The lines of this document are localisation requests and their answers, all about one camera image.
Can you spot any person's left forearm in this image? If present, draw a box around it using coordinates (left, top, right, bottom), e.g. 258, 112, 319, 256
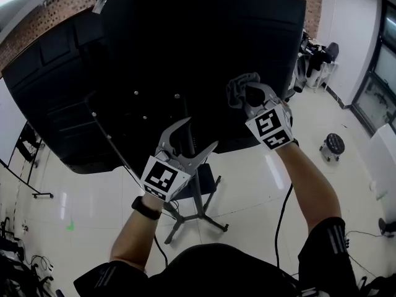
108, 193, 163, 272

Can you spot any white grey hanging gear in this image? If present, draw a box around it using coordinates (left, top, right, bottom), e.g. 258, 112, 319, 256
293, 31, 310, 94

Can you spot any black floor cable bundle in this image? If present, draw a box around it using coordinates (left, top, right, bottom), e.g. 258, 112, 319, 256
30, 254, 55, 273

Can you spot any black round wheeled stool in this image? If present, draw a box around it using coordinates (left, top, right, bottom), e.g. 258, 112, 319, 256
319, 132, 345, 163

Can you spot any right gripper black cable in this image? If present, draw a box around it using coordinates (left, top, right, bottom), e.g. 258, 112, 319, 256
274, 183, 294, 270

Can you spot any black wristband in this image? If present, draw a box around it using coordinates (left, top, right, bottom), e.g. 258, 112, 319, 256
131, 196, 162, 221

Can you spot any black floor cable with plug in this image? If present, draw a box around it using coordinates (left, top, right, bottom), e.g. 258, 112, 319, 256
345, 229, 387, 250

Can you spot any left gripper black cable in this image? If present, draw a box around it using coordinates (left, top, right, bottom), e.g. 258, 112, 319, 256
153, 233, 170, 267

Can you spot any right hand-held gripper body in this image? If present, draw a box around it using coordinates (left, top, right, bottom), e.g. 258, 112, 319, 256
244, 96, 294, 150

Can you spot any person's right forearm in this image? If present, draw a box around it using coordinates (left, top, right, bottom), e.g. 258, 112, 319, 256
273, 140, 343, 238

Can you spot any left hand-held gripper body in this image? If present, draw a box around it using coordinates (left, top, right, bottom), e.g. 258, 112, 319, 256
140, 145, 190, 203

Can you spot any white cabinet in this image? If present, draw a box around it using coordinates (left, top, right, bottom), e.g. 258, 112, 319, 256
369, 124, 396, 199

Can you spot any black TV stand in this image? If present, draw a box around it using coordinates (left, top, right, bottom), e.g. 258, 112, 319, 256
83, 0, 230, 246

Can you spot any black display on rolling stand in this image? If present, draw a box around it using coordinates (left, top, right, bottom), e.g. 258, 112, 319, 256
14, 121, 46, 170

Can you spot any large black television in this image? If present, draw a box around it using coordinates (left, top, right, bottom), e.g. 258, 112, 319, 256
1, 0, 307, 175

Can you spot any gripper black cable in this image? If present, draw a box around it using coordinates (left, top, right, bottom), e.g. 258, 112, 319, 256
153, 233, 170, 267
274, 183, 294, 270

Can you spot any dark framed glass door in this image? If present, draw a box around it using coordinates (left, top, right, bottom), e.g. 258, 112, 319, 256
351, 0, 396, 139

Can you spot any person's black shirt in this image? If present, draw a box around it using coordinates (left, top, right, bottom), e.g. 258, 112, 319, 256
73, 217, 363, 297

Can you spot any grey cloth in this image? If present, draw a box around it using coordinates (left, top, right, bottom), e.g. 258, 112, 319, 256
226, 72, 261, 110

